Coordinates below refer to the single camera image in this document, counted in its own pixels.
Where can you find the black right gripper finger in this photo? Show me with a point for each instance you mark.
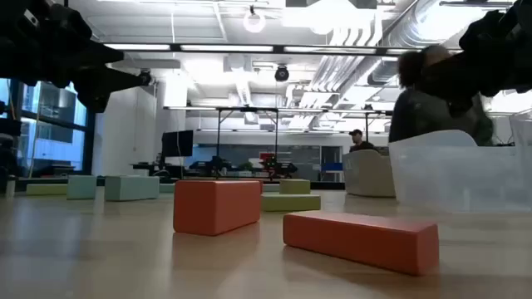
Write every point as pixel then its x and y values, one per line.
pixel 461 83

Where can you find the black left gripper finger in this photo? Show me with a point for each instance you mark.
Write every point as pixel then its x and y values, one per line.
pixel 101 53
pixel 95 93

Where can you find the small cyan wooden cube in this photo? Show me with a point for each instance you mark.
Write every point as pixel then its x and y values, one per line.
pixel 81 187

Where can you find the green rectangular wooden block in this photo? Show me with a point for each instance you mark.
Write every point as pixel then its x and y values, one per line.
pixel 291 202
pixel 45 189

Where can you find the red rectangular wooden block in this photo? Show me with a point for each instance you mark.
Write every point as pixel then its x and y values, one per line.
pixel 216 207
pixel 361 245

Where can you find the small green wooden cube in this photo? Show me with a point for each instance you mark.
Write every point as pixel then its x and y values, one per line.
pixel 295 187

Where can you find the black ceiling spotlight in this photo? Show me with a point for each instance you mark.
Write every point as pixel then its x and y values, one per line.
pixel 282 73
pixel 146 79

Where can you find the large glass window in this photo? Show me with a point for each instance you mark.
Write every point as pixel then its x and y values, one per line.
pixel 54 137

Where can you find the person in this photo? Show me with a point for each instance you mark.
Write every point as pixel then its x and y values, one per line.
pixel 361 145
pixel 411 120

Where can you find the background dark desk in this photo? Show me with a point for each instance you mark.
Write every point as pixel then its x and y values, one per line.
pixel 154 168

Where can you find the black computer monitor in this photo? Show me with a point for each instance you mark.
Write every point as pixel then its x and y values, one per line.
pixel 177 143

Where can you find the long linear ceiling light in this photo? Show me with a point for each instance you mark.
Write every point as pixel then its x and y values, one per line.
pixel 226 48

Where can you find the white cup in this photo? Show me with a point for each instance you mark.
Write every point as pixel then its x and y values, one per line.
pixel 10 187

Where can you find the background black robot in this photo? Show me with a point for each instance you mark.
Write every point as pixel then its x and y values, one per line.
pixel 214 166
pixel 276 167

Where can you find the blue panel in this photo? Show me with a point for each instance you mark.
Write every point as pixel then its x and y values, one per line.
pixel 332 167

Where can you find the round ceiling lamp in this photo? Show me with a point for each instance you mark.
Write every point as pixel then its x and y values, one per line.
pixel 254 21

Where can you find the black metal station frame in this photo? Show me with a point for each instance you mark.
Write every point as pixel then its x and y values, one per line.
pixel 247 109
pixel 366 124

